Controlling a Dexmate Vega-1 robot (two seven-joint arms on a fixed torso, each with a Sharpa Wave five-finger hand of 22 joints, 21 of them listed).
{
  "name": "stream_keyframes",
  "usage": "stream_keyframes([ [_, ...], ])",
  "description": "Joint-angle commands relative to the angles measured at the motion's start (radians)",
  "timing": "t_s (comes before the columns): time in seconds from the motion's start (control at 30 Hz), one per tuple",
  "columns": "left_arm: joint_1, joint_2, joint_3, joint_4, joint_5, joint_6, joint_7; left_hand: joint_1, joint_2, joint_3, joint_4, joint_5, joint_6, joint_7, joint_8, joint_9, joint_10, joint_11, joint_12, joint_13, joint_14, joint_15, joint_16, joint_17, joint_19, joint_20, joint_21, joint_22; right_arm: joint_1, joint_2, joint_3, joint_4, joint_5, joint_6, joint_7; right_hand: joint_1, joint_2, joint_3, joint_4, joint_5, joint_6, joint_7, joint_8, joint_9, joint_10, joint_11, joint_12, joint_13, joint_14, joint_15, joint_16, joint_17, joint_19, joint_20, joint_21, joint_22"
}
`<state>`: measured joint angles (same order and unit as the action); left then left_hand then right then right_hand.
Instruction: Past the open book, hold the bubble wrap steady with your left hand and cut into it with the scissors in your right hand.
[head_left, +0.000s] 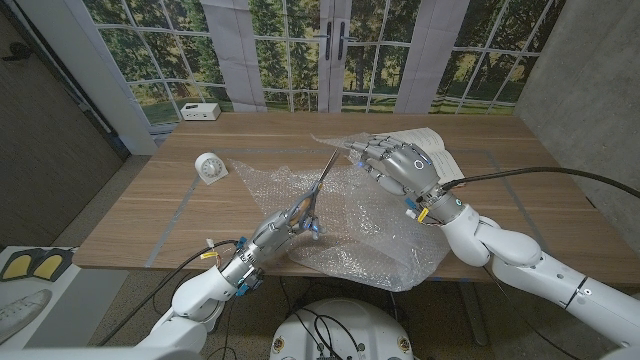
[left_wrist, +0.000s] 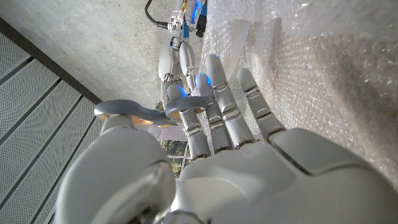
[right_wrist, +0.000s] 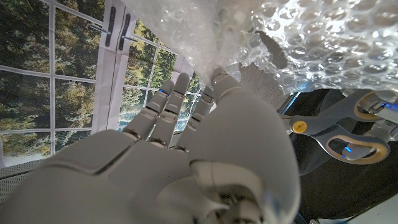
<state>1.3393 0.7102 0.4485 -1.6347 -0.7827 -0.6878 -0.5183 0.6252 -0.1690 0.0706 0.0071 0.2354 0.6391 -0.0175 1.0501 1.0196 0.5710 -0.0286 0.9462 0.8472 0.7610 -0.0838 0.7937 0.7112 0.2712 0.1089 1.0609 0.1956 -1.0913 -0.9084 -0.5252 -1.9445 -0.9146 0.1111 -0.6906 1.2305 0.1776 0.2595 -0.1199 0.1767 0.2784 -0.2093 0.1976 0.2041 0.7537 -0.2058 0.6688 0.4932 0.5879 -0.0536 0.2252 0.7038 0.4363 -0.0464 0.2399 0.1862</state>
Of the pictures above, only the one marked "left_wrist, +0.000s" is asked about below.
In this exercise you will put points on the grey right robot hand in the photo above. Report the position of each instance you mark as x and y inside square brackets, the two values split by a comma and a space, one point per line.
[177, 65]

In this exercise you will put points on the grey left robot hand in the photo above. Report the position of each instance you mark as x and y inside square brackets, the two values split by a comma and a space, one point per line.
[248, 180]

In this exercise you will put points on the large clear bubble wrap sheet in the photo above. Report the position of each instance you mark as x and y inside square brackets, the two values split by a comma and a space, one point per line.
[295, 62]

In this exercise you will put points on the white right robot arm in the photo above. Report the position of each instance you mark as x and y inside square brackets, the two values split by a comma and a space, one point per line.
[183, 17]

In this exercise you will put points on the printed forest window backdrop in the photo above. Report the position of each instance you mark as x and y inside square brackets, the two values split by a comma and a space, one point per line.
[174, 146]

